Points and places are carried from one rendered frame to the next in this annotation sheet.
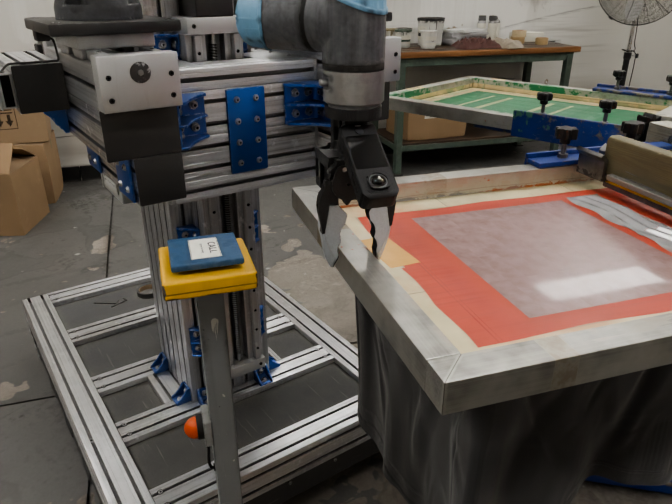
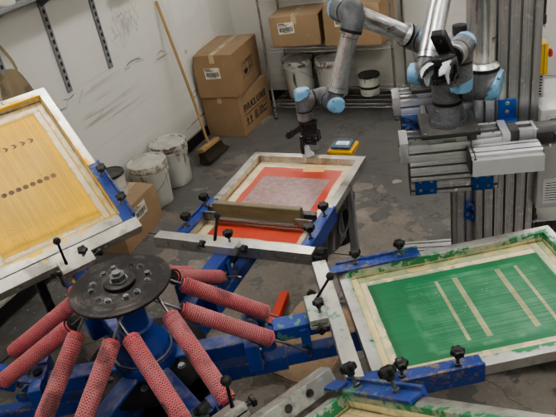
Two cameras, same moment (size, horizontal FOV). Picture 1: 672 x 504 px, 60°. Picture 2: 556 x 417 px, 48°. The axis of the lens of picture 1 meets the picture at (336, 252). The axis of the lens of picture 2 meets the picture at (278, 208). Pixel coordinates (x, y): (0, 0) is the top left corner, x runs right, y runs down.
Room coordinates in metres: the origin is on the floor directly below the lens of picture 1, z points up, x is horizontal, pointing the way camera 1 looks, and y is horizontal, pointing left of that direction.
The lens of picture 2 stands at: (2.56, -2.08, 2.32)
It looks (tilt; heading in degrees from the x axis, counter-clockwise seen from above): 30 degrees down; 136
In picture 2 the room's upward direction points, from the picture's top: 10 degrees counter-clockwise
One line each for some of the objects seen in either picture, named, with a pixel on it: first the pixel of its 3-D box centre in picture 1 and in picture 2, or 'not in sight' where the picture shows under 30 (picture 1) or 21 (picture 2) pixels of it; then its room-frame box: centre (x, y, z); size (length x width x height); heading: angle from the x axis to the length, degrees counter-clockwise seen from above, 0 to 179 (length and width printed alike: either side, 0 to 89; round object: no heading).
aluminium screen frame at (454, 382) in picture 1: (586, 232); (278, 198); (0.83, -0.38, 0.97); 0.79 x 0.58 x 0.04; 108
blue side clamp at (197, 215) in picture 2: not in sight; (198, 220); (0.64, -0.70, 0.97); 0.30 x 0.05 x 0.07; 108
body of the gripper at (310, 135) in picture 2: (350, 151); (309, 131); (0.74, -0.02, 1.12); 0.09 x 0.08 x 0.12; 18
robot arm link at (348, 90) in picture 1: (351, 88); (305, 115); (0.73, -0.02, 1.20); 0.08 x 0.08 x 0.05
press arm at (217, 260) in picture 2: not in sight; (218, 264); (1.00, -0.92, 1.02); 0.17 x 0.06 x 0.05; 108
